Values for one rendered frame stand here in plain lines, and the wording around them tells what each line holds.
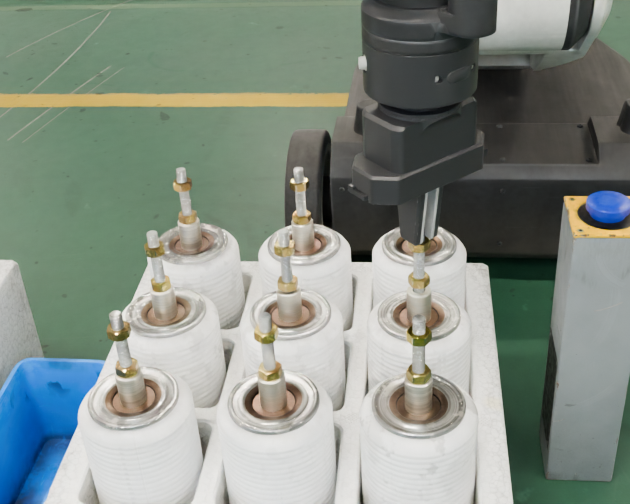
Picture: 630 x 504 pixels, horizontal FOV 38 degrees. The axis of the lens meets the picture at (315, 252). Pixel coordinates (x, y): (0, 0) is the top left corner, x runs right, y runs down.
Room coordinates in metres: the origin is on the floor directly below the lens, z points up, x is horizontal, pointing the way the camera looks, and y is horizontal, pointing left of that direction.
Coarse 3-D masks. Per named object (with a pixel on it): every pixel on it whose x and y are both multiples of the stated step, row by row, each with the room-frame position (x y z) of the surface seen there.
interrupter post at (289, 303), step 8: (280, 296) 0.68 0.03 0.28; (288, 296) 0.67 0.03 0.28; (296, 296) 0.68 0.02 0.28; (280, 304) 0.68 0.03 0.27; (288, 304) 0.67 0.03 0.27; (296, 304) 0.68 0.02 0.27; (280, 312) 0.68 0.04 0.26; (288, 312) 0.67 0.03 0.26; (296, 312) 0.68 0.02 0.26; (288, 320) 0.67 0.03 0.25; (296, 320) 0.68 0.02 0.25
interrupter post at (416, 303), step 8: (408, 288) 0.67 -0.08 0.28; (408, 296) 0.66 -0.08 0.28; (416, 296) 0.66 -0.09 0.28; (424, 296) 0.66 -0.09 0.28; (408, 304) 0.67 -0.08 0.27; (416, 304) 0.66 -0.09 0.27; (424, 304) 0.66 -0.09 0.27; (408, 312) 0.67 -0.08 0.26; (416, 312) 0.66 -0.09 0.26; (424, 312) 0.66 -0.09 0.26
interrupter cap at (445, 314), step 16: (384, 304) 0.69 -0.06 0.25; (400, 304) 0.69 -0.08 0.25; (432, 304) 0.68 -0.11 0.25; (448, 304) 0.68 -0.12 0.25; (384, 320) 0.66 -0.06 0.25; (400, 320) 0.67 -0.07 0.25; (432, 320) 0.66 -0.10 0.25; (448, 320) 0.66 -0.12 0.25; (400, 336) 0.64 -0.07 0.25; (432, 336) 0.63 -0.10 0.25
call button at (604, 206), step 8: (600, 192) 0.74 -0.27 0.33; (608, 192) 0.73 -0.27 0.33; (616, 192) 0.73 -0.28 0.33; (592, 200) 0.72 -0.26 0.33; (600, 200) 0.72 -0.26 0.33; (608, 200) 0.72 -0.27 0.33; (616, 200) 0.72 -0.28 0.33; (624, 200) 0.72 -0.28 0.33; (592, 208) 0.71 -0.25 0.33; (600, 208) 0.71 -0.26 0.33; (608, 208) 0.71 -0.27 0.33; (616, 208) 0.71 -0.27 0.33; (624, 208) 0.71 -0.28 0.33; (592, 216) 0.72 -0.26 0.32; (600, 216) 0.71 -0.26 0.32; (608, 216) 0.70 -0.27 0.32; (616, 216) 0.70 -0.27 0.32; (624, 216) 0.70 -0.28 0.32
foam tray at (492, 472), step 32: (256, 288) 0.83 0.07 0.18; (352, 288) 0.85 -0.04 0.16; (480, 288) 0.80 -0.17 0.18; (480, 320) 0.75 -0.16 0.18; (224, 352) 0.75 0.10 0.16; (352, 352) 0.71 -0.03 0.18; (480, 352) 0.70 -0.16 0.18; (224, 384) 0.68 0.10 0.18; (352, 384) 0.66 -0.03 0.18; (480, 384) 0.65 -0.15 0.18; (352, 416) 0.62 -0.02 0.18; (480, 416) 0.61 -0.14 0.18; (352, 448) 0.58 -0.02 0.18; (480, 448) 0.57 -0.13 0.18; (64, 480) 0.57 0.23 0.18; (224, 480) 0.57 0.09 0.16; (352, 480) 0.54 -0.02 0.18; (480, 480) 0.53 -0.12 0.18
